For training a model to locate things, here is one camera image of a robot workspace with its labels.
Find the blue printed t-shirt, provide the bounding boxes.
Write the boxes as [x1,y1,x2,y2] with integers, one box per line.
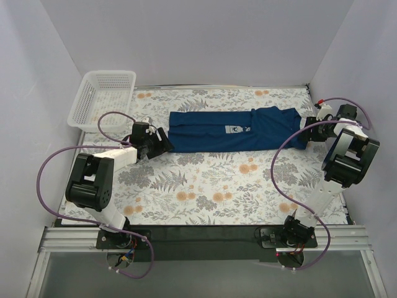
[168,106,301,153]

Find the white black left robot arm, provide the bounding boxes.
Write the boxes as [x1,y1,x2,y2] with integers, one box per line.
[65,122,174,248]

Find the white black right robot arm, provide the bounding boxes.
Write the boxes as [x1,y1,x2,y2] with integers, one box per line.
[280,102,380,247]

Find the floral table cloth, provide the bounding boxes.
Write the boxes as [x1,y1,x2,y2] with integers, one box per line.
[61,88,347,227]

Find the white plastic basket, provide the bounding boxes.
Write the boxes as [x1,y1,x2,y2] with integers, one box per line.
[67,70,136,133]

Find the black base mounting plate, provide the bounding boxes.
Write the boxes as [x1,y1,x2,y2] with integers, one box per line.
[96,225,318,263]

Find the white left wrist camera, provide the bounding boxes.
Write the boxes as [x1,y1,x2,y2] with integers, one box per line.
[143,117,158,135]

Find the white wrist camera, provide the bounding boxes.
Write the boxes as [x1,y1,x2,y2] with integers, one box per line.
[143,117,158,135]
[314,99,332,121]

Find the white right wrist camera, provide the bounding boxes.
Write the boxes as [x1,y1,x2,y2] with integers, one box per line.
[314,99,332,121]

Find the aluminium frame rail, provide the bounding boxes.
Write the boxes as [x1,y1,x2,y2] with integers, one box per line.
[39,225,372,252]

